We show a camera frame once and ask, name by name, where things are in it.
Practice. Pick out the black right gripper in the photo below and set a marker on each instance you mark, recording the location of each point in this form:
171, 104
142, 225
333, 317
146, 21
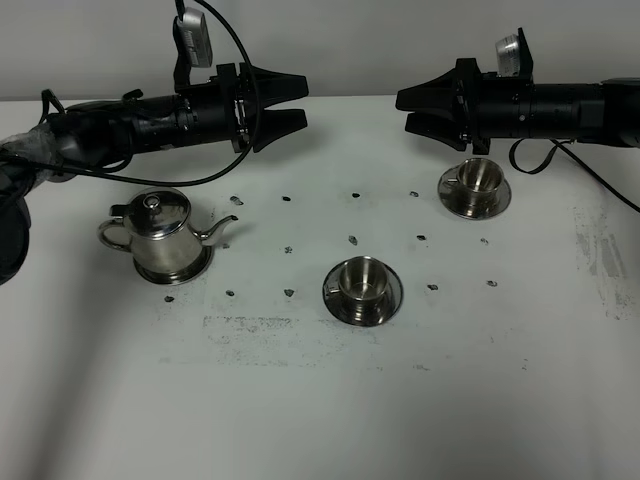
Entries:
493, 107

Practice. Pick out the near stainless steel teacup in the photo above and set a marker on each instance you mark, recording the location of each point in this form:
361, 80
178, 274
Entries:
360, 279

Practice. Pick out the stainless steel teacup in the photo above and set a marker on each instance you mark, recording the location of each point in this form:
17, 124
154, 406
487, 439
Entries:
475, 182
360, 279

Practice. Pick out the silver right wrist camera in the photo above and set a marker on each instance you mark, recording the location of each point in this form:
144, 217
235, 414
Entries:
514, 58

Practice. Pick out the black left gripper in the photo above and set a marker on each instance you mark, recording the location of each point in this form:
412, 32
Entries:
214, 106

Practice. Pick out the stainless steel teapot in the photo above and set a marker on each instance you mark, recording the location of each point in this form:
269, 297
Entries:
155, 228

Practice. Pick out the steel teapot saucer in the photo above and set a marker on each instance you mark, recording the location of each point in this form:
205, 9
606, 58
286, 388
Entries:
200, 265

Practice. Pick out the near stainless steel saucer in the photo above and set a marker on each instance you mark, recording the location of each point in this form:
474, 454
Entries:
368, 314

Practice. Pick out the far stainless steel saucer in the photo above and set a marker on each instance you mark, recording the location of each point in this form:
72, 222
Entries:
463, 210

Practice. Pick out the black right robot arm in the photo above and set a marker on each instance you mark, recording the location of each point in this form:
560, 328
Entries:
604, 113

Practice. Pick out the stainless steel saucer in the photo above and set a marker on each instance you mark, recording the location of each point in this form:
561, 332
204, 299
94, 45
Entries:
368, 314
463, 210

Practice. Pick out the far stainless steel teacup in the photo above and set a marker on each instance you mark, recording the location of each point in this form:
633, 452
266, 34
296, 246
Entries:
475, 182

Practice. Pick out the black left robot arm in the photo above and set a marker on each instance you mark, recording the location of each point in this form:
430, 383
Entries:
99, 139

